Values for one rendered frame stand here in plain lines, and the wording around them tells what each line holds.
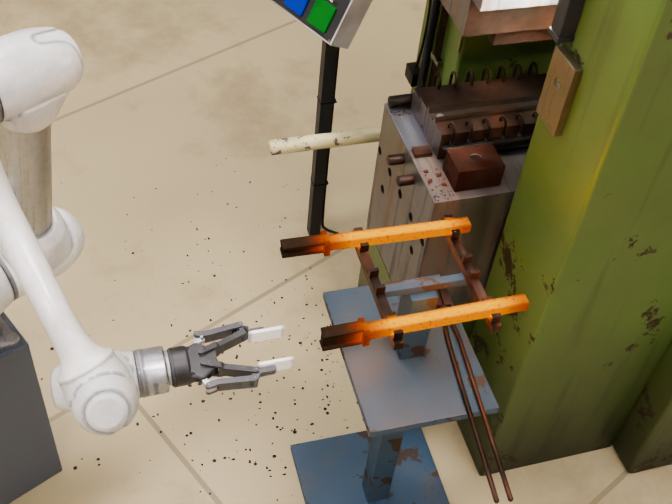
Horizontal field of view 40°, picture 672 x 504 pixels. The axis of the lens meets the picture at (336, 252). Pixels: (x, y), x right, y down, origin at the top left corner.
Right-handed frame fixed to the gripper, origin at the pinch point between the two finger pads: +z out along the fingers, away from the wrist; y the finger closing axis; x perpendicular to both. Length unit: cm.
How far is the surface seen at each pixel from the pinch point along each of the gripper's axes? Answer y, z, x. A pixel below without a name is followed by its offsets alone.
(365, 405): 0.8, 21.2, -26.0
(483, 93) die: -64, 70, 2
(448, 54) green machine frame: -83, 68, 1
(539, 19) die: -51, 72, 33
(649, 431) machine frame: -1, 112, -74
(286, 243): -25.1, 8.8, 1.5
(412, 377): -3.9, 33.9, -26.0
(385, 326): 0.4, 22.5, 1.2
